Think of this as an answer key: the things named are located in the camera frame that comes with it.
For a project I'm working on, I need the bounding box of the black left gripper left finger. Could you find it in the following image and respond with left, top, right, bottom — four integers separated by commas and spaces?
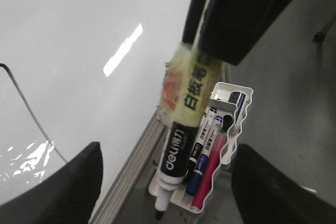
1, 142, 103, 223

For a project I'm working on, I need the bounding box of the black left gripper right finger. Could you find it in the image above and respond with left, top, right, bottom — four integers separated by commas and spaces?
231, 144, 335, 223

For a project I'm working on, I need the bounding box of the taped black whiteboard marker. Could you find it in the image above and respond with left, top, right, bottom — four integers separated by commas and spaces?
155, 42, 223, 220

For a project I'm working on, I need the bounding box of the blue capped whiteboard marker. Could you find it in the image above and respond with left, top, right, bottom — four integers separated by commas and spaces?
186, 115, 223, 196

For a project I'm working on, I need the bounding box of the black capped whiteboard marker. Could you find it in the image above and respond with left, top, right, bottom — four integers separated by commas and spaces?
223, 91, 247, 134

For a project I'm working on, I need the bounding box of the pink marker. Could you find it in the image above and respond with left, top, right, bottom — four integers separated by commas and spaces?
191, 132, 227, 210

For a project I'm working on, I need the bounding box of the white plastic marker tray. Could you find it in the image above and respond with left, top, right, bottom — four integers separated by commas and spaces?
148, 81, 254, 214

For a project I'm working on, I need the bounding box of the white whiteboard with aluminium frame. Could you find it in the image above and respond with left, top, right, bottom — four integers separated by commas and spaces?
1, 0, 190, 223

